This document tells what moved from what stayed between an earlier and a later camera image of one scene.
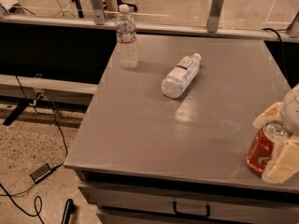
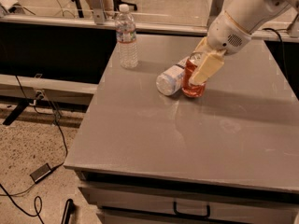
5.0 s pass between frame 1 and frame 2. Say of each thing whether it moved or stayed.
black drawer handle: stayed
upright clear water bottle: stayed
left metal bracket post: stayed
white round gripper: moved
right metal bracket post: stayed
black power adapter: stayed
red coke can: moved
